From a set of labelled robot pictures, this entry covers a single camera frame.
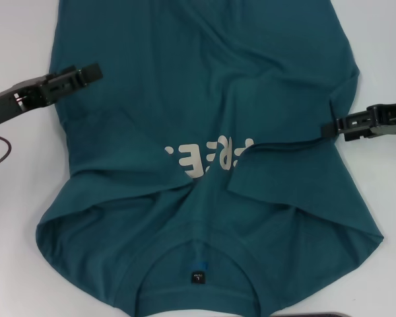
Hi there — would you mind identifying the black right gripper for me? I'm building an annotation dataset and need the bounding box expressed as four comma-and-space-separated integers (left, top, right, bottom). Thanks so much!
321, 99, 396, 143

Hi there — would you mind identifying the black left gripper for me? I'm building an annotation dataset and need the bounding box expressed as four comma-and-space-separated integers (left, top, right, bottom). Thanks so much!
0, 63, 104, 131

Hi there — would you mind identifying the teal blue t-shirt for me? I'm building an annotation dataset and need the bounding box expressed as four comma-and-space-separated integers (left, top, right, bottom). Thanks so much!
35, 0, 384, 313

